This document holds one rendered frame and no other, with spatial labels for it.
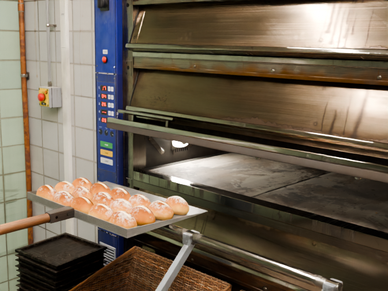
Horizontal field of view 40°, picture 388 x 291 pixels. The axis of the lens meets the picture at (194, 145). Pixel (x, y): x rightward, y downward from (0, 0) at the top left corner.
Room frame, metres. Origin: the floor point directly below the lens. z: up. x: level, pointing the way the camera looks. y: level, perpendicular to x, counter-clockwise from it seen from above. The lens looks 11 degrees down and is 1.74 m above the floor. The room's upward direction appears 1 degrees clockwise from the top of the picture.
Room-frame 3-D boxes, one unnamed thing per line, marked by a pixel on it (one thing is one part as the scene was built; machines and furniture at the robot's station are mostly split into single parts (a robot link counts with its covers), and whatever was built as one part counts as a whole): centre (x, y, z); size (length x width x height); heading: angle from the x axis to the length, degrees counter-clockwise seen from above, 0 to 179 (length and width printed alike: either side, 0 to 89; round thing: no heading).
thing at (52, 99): (2.67, 0.73, 1.46); 0.10 x 0.07 x 0.10; 47
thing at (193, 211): (1.80, 0.27, 1.19); 0.55 x 0.36 x 0.03; 48
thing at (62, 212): (1.63, 0.42, 1.19); 0.09 x 0.04 x 0.03; 138
